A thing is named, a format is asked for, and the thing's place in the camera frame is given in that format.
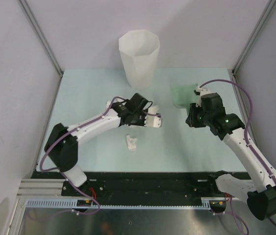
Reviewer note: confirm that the left aluminium frame post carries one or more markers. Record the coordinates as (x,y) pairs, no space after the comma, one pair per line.
(40,35)

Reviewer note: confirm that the crumpled paper scrap front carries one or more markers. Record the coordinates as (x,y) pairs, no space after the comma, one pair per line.
(131,143)

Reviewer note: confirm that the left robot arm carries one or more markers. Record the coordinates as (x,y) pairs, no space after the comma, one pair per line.
(64,141)

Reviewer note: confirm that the right aluminium frame post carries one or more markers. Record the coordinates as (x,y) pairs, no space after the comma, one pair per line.
(259,27)

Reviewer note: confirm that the grey slotted cable duct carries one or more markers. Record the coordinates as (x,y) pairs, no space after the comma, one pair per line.
(203,204)

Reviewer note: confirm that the crumpled paper scrap upper left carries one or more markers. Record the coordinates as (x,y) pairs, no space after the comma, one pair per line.
(108,104)

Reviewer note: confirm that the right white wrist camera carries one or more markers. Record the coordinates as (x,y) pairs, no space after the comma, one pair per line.
(200,92)

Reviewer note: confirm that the crumpled paper scrap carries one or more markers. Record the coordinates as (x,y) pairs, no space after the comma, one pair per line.
(131,143)
(153,109)
(108,104)

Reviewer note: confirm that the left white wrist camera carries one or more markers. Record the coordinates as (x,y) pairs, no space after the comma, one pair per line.
(153,120)

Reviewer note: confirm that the white faceted waste bin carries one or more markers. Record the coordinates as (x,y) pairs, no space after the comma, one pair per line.
(139,51)

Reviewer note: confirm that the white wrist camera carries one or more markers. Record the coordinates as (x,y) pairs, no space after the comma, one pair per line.
(153,120)
(200,92)

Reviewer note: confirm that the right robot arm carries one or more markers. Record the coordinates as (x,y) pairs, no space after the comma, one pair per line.
(260,193)

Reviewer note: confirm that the crumpled paper scrap far left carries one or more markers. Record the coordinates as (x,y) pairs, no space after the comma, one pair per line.
(153,109)

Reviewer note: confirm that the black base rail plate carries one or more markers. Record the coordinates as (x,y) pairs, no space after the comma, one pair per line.
(156,189)

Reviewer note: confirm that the green plastic dustpan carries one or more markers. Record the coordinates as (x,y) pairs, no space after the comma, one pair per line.
(183,95)

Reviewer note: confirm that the aluminium frame post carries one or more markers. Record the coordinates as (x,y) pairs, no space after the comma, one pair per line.
(259,27)
(40,35)

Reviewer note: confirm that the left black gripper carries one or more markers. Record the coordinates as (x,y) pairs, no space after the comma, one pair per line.
(141,124)

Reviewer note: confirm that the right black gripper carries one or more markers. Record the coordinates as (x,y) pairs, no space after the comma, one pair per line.
(191,120)

